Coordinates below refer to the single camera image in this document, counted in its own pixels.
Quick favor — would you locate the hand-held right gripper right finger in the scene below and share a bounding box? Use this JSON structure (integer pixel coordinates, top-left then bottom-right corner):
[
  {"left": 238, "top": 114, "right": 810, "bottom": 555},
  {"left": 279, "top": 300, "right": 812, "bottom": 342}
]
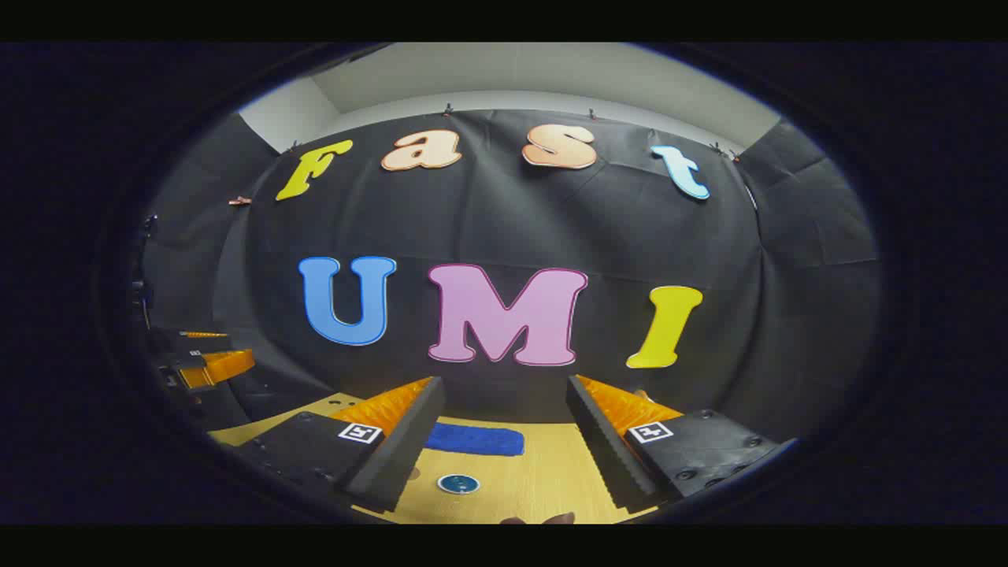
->
[{"left": 565, "top": 374, "right": 788, "bottom": 513}]

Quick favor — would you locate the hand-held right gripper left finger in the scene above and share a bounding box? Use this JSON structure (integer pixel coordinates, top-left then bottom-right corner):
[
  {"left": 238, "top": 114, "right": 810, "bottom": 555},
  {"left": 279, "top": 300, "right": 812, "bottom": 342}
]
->
[{"left": 236, "top": 376, "right": 447, "bottom": 514}]

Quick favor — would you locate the blue folded towel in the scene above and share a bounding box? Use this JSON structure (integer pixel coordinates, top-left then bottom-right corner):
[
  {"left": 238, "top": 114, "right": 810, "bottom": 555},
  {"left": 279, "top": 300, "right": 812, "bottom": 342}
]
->
[{"left": 424, "top": 422, "right": 525, "bottom": 458}]

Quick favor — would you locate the black backdrop cloth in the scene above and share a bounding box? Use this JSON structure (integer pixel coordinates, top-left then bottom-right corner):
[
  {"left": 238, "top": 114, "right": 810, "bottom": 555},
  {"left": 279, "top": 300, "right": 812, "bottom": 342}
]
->
[{"left": 142, "top": 109, "right": 883, "bottom": 446}]

